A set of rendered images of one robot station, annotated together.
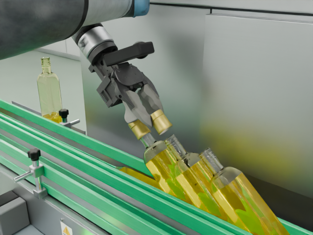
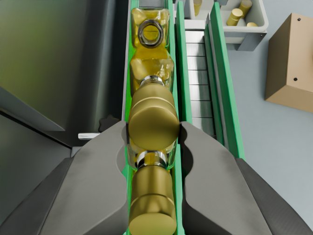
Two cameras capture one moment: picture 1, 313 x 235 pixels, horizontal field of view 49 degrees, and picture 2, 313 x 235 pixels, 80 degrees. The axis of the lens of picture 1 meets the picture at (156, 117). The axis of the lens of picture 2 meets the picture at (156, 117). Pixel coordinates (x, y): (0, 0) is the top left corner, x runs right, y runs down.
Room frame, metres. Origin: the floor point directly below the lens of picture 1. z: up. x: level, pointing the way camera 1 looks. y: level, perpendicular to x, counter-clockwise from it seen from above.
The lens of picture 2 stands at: (0.71, 0.03, 1.24)
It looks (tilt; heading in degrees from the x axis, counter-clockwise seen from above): 69 degrees down; 224
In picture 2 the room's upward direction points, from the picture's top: 6 degrees clockwise
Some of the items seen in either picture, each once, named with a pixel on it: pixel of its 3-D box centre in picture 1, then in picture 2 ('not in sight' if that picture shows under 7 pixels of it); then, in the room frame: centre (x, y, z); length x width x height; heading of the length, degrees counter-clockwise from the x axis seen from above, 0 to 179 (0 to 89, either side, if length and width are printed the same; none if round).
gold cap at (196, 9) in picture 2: not in sight; (194, 7); (0.24, -0.30, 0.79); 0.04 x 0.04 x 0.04
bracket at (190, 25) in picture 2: not in sight; (191, 33); (0.38, -0.20, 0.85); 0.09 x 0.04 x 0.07; 141
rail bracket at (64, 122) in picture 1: (71, 127); not in sight; (1.00, 0.27, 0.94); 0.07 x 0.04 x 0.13; 141
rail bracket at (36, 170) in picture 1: (29, 178); not in sight; (0.71, 0.31, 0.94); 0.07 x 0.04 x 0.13; 141
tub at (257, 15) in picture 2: not in sight; (222, 18); (0.21, -0.21, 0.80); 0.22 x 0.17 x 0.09; 141
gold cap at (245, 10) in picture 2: not in sight; (243, 9); (0.12, -0.20, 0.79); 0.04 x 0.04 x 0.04
